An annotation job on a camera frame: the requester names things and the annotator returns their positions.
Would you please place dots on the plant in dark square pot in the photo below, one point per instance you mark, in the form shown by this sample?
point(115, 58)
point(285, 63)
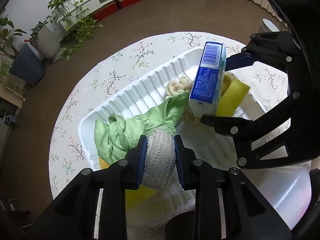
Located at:
point(27, 65)

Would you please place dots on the red storage box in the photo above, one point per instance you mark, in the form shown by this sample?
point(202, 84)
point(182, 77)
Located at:
point(106, 11)
point(130, 0)

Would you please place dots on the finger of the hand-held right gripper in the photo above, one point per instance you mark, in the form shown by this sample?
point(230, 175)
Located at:
point(240, 61)
point(225, 123)

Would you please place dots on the translucent plastic container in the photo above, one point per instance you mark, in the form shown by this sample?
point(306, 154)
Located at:
point(287, 192)

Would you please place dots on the black cylindrical canister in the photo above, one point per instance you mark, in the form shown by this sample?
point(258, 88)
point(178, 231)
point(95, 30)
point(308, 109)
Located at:
point(180, 227)

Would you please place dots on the plant in ribbed white pot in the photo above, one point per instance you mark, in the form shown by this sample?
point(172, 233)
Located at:
point(47, 42)

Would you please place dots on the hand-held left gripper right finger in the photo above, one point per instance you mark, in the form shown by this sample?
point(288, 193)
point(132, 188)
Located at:
point(178, 160)

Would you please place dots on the small yellow sponge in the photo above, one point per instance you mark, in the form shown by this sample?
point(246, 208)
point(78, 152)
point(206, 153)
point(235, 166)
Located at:
point(232, 97)

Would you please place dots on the white round bin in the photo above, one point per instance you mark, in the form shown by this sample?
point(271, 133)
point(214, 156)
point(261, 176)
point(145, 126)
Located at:
point(268, 26)

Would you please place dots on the grey woven pad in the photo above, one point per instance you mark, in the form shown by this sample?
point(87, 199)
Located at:
point(158, 160)

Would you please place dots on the blue tissue pack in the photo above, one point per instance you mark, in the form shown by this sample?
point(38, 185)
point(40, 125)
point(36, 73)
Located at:
point(207, 80)

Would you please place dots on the white ribbed tray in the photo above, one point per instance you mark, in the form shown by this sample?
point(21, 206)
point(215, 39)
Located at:
point(140, 92)

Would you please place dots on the large yellow sponge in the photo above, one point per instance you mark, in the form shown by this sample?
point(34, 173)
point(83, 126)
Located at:
point(140, 197)

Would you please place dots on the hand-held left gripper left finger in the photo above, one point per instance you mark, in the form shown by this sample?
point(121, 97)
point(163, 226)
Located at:
point(143, 155)

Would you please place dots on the cream chenille cloth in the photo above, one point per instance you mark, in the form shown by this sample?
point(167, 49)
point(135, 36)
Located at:
point(178, 85)

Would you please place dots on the green cloth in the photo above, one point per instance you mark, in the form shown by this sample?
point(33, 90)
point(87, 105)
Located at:
point(120, 135)

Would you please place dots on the trailing leafy plant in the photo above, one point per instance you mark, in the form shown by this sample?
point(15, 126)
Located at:
point(72, 17)

